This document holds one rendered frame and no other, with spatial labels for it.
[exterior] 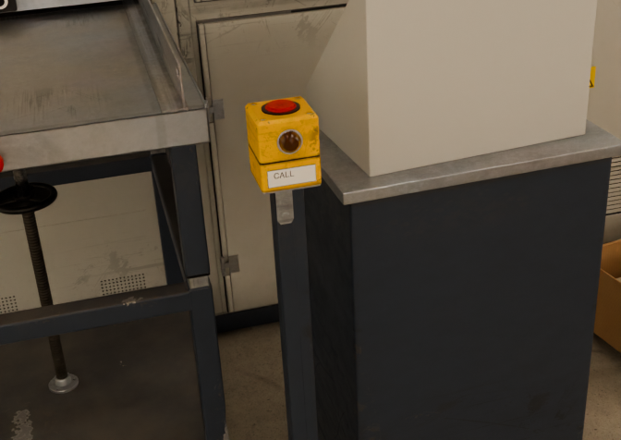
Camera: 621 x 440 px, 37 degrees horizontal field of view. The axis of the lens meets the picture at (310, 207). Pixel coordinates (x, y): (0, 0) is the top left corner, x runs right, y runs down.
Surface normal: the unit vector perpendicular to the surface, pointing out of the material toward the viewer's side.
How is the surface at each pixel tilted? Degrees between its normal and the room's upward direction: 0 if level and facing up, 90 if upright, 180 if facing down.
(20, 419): 0
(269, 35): 90
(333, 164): 0
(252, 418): 0
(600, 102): 90
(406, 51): 90
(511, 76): 90
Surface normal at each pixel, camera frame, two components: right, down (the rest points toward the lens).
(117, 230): 0.25, 0.42
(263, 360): -0.05, -0.90
